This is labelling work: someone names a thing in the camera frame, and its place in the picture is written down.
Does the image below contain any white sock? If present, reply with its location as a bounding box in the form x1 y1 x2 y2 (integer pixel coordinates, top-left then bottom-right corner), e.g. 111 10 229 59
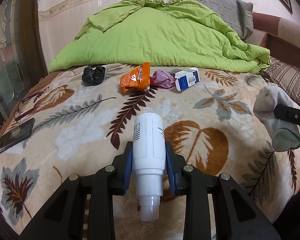
253 84 300 152

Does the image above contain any white plastic bottle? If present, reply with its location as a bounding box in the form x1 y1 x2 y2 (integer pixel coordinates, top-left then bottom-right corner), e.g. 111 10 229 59
132 113 166 222

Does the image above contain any purple bag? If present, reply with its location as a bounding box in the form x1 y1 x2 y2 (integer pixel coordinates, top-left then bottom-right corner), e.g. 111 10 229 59
150 70 175 89

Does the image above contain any black bag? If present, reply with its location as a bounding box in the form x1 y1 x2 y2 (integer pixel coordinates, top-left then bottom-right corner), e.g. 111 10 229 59
82 64 106 86

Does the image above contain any orange snack wrapper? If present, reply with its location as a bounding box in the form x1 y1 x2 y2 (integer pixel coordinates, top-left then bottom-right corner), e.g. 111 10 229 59
120 62 151 93

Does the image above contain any striped brown pillow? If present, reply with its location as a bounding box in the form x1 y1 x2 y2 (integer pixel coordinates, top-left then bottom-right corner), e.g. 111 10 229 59
260 57 300 106

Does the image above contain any brown padded headboard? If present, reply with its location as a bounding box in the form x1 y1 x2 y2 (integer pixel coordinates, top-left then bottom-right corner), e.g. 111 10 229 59
246 12 300 68

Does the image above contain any leaf pattern blanket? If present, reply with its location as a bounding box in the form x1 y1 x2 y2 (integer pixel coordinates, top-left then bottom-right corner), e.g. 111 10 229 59
0 64 300 234

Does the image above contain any black smartphone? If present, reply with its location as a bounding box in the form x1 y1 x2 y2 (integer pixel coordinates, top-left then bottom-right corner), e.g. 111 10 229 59
0 118 35 154

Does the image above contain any grey pillow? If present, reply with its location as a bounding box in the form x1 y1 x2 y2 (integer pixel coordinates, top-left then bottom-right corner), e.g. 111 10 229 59
196 0 254 41

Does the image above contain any glass panel door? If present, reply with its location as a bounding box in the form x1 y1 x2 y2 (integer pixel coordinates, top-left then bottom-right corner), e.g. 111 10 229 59
0 0 47 121

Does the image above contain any green quilt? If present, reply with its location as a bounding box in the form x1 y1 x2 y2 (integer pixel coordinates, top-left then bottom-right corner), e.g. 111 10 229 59
48 0 271 74

